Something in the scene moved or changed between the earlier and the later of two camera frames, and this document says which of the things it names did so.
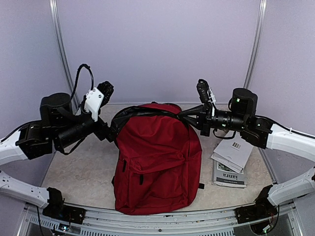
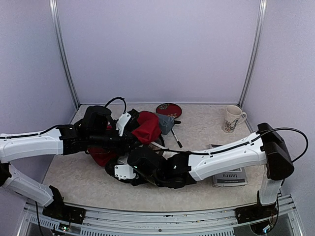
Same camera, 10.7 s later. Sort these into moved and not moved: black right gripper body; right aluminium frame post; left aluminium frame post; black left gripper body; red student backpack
Moved: red student backpack; black right gripper body; black left gripper body
Not moved: right aluminium frame post; left aluminium frame post
